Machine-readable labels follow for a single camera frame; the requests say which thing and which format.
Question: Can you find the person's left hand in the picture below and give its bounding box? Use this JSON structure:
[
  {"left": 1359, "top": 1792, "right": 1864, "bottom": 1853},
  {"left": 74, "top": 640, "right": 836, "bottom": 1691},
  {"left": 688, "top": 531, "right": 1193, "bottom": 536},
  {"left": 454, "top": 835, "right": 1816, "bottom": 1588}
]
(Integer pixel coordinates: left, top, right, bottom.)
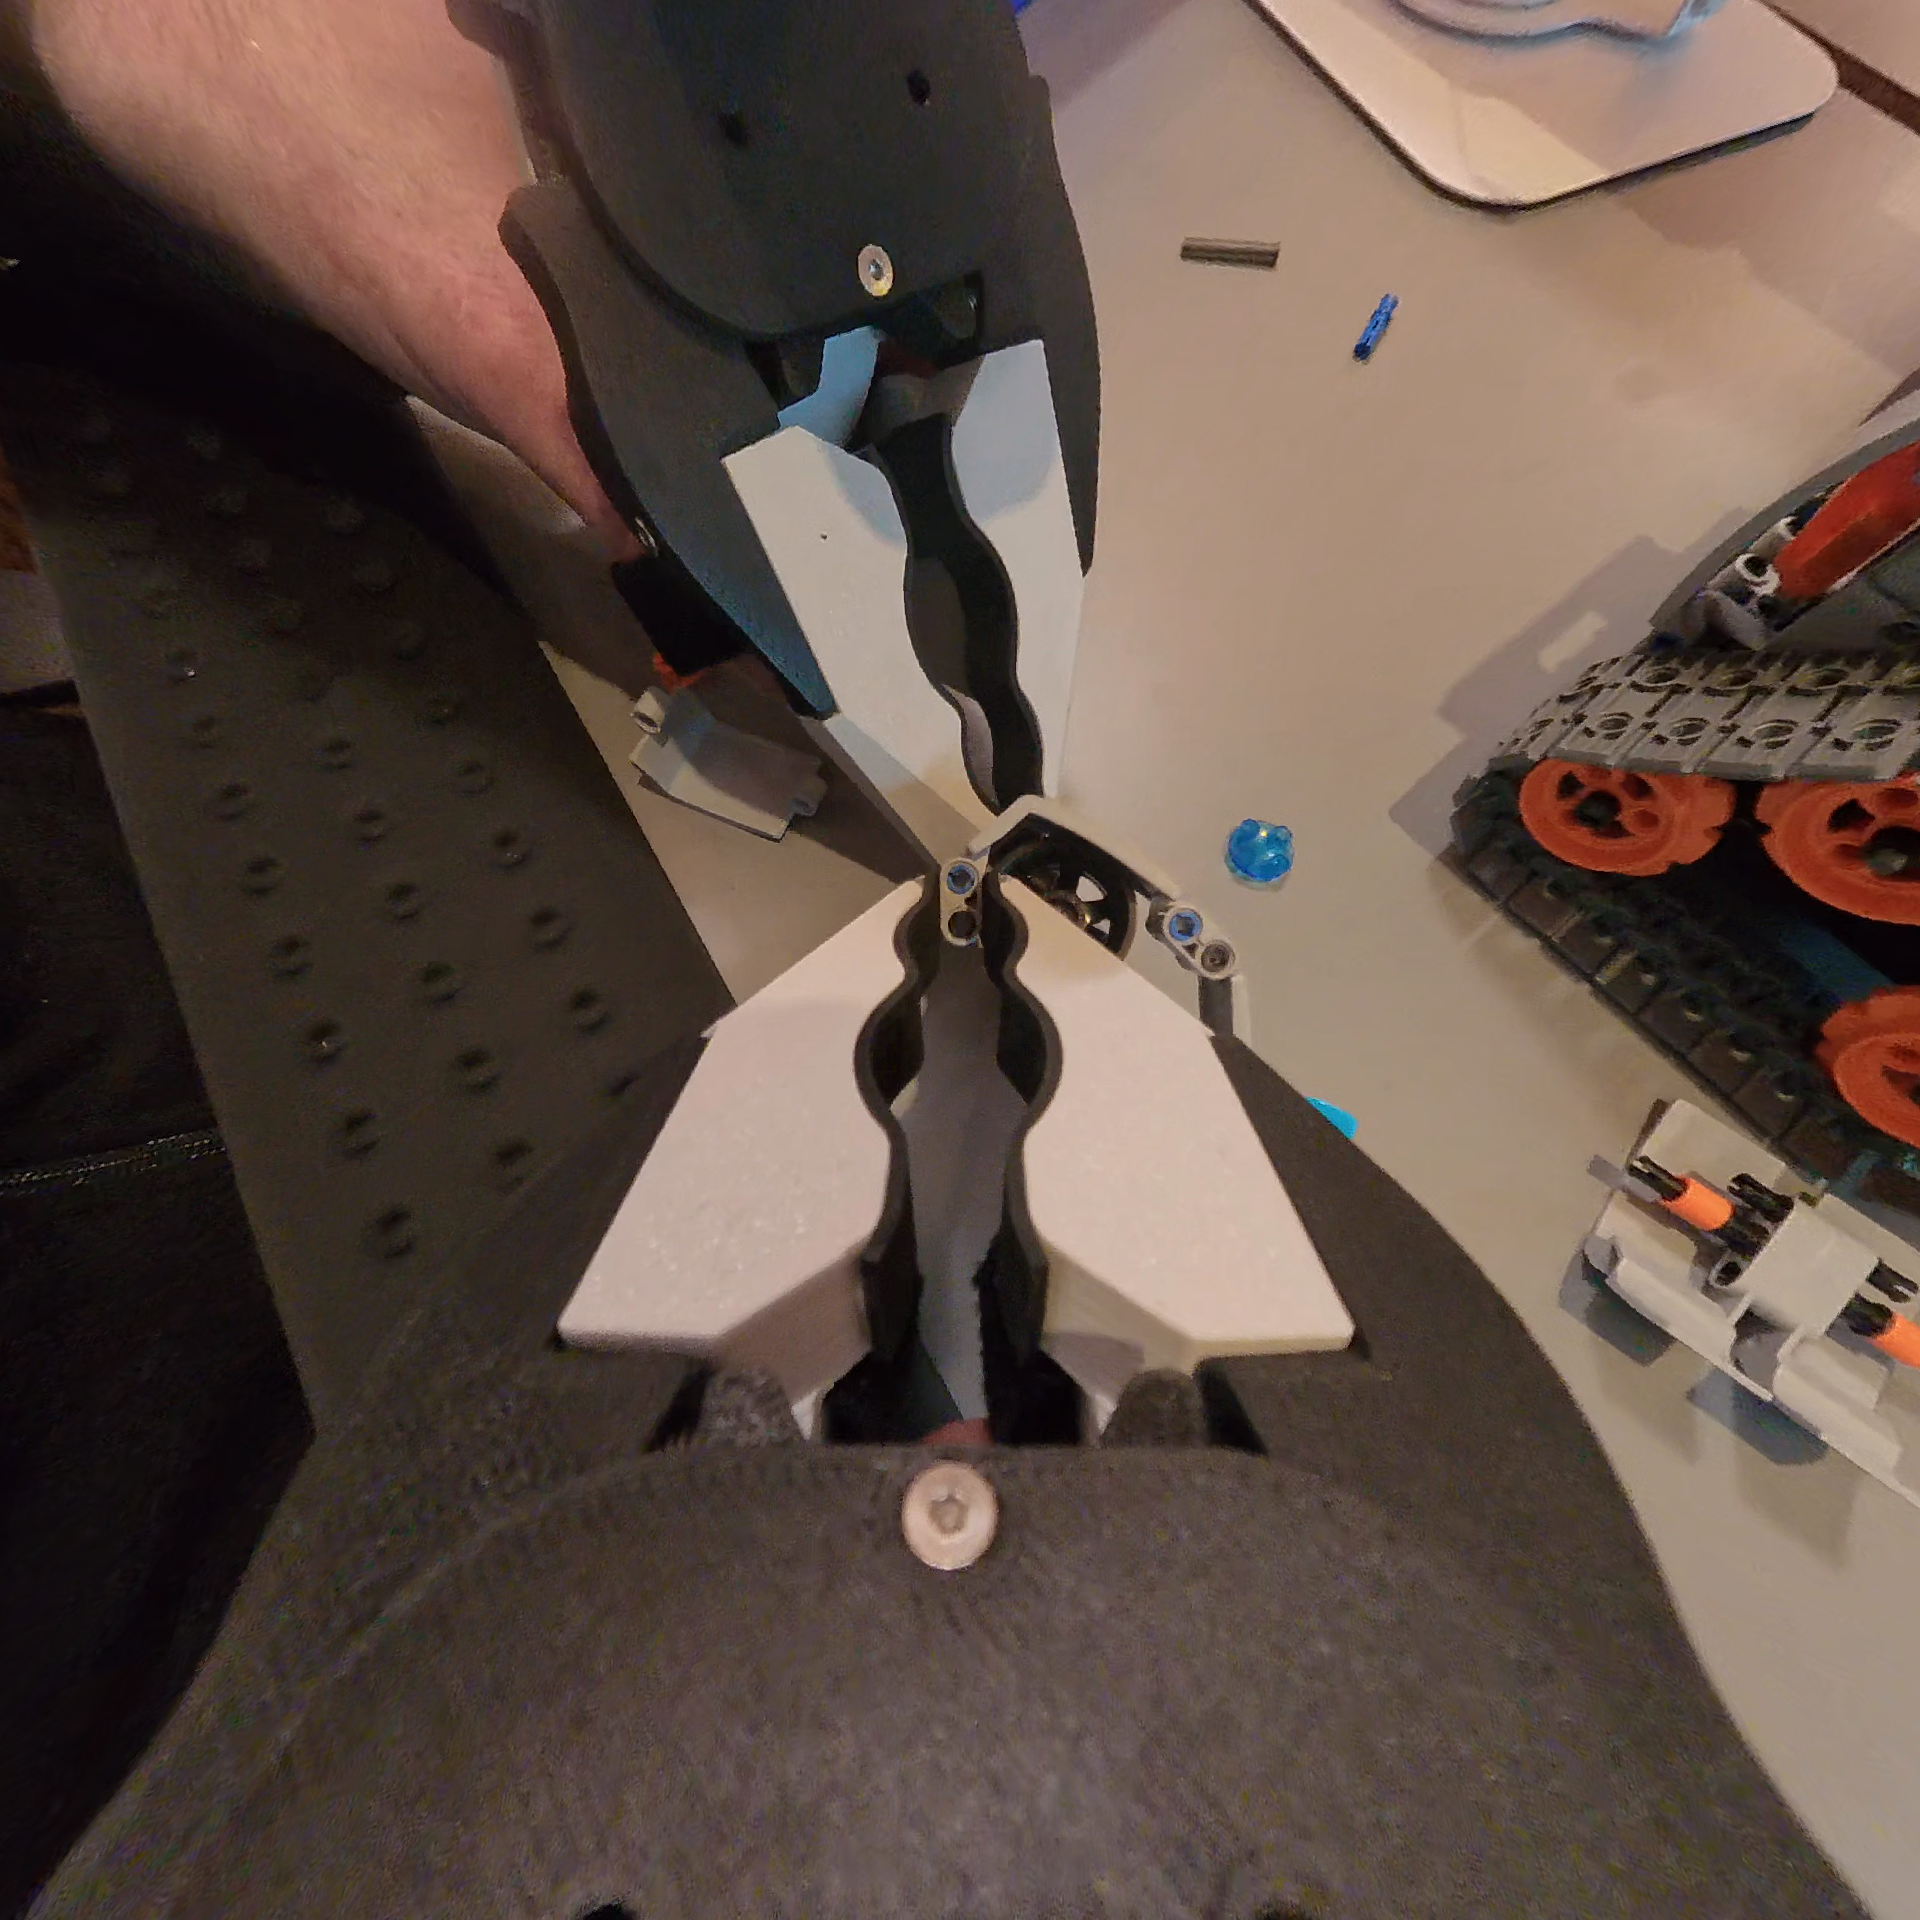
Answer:
[{"left": 0, "top": 0, "right": 653, "bottom": 557}]

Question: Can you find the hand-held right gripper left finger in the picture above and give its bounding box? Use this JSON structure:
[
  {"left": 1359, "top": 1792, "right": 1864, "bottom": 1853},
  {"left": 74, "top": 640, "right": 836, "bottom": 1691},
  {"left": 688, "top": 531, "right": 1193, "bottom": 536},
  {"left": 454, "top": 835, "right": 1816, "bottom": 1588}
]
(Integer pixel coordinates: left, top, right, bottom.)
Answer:
[{"left": 559, "top": 880, "right": 956, "bottom": 1376}]

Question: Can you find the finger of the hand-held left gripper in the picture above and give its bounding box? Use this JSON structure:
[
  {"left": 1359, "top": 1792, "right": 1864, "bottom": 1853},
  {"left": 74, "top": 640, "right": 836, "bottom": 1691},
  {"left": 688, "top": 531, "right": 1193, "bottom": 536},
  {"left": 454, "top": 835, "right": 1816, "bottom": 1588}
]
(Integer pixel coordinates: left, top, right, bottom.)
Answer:
[
  {"left": 719, "top": 416, "right": 1013, "bottom": 811},
  {"left": 949, "top": 334, "right": 1095, "bottom": 811}
]

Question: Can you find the grey orange tracked toy robot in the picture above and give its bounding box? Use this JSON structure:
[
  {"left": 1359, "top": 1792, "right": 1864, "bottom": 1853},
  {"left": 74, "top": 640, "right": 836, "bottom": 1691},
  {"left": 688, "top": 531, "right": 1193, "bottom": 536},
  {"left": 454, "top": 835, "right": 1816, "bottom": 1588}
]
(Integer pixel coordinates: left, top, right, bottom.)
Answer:
[{"left": 1445, "top": 376, "right": 1920, "bottom": 1165}]

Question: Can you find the small grey orange connector assembly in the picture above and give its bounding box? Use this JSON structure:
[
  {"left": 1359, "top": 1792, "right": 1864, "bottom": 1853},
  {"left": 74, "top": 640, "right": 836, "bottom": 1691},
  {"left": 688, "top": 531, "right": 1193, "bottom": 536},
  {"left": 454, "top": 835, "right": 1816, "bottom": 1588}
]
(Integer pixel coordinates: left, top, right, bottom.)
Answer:
[{"left": 1578, "top": 1092, "right": 1920, "bottom": 1509}]

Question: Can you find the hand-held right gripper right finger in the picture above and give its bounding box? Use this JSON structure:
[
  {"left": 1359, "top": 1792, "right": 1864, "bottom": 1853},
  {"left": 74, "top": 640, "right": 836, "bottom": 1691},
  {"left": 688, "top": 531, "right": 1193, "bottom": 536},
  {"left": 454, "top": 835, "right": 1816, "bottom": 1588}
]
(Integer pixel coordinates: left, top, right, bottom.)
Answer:
[{"left": 977, "top": 880, "right": 1354, "bottom": 1388}]

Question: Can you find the white flat sheet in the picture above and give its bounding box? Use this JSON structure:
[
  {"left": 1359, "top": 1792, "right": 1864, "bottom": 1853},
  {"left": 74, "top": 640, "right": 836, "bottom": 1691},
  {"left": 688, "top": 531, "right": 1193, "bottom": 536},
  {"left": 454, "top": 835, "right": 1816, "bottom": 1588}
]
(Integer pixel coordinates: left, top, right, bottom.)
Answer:
[{"left": 1252, "top": 0, "right": 1839, "bottom": 213}]

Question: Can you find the black perforated board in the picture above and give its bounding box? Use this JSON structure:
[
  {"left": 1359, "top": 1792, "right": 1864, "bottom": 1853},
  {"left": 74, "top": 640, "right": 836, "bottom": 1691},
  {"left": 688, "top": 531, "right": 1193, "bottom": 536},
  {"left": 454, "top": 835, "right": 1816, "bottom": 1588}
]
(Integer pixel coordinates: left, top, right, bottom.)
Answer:
[{"left": 54, "top": 450, "right": 742, "bottom": 1427}]

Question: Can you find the grey flat hinged panel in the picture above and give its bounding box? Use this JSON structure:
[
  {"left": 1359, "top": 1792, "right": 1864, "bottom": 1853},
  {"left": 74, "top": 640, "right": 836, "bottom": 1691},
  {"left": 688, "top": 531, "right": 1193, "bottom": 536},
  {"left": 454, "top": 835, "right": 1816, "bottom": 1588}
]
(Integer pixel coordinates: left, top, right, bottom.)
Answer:
[{"left": 628, "top": 677, "right": 830, "bottom": 845}]

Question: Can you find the grey curved panel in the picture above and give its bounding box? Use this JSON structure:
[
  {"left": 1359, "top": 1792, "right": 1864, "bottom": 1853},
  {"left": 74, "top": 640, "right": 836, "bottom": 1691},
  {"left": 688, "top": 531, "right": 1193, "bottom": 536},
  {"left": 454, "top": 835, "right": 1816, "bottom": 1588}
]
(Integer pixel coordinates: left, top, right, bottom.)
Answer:
[{"left": 926, "top": 805, "right": 1244, "bottom": 986}]

